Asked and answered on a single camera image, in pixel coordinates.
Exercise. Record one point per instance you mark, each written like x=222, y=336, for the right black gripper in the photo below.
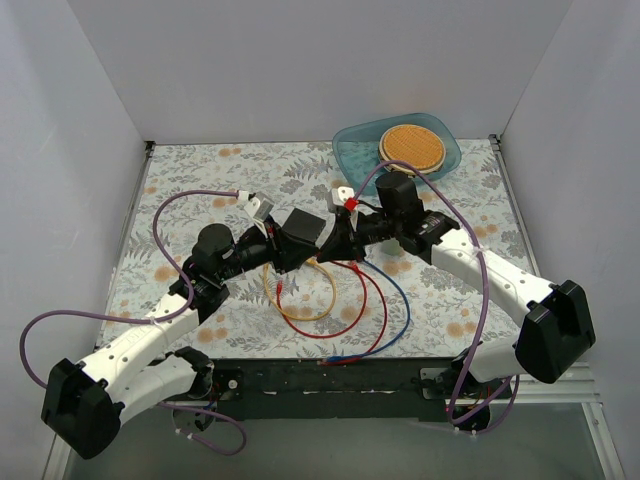
x=350, y=234

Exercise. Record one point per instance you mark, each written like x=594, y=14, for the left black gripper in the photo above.
x=278, y=245

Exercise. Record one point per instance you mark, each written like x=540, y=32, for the black network switch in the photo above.
x=304, y=226

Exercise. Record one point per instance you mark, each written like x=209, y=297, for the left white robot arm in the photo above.
x=87, y=402

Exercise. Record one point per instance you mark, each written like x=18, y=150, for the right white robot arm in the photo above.
x=554, y=320

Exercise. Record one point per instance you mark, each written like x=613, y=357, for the floral table mat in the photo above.
x=408, y=307

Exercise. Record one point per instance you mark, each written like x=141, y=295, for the teal plastic container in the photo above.
x=356, y=148

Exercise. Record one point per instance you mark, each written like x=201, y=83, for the woven round coasters stack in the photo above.
x=413, y=144

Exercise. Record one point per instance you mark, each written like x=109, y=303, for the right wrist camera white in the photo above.
x=343, y=197

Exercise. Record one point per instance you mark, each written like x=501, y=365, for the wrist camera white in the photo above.
x=343, y=197
x=256, y=205

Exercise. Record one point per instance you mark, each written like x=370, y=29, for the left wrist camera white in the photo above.
x=256, y=205

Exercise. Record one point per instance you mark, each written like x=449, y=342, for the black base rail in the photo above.
x=262, y=389

